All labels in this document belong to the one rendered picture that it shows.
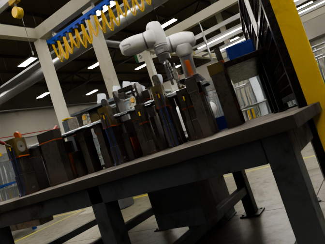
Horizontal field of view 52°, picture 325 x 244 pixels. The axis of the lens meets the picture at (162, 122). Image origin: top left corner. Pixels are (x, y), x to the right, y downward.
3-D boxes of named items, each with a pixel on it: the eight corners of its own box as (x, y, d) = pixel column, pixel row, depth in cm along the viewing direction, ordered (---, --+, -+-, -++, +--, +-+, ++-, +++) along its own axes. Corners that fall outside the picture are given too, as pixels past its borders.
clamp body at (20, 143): (16, 199, 201) (-1, 142, 203) (30, 194, 214) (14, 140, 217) (27, 195, 199) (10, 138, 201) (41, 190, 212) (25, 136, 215)
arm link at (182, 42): (193, 123, 286) (217, 115, 285) (195, 129, 271) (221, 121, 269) (166, 36, 264) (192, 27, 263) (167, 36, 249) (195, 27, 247)
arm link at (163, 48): (151, 47, 200) (154, 56, 199) (165, 41, 197) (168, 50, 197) (155, 50, 209) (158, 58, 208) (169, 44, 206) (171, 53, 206)
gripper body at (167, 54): (159, 57, 208) (164, 71, 207) (155, 55, 199) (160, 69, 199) (170, 53, 206) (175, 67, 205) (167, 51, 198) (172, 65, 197)
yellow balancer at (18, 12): (24, 58, 451) (7, 1, 457) (31, 59, 459) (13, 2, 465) (31, 54, 442) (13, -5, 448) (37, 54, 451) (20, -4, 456)
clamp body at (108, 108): (112, 168, 186) (93, 109, 188) (120, 164, 198) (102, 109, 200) (122, 164, 185) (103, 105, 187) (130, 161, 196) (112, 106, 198)
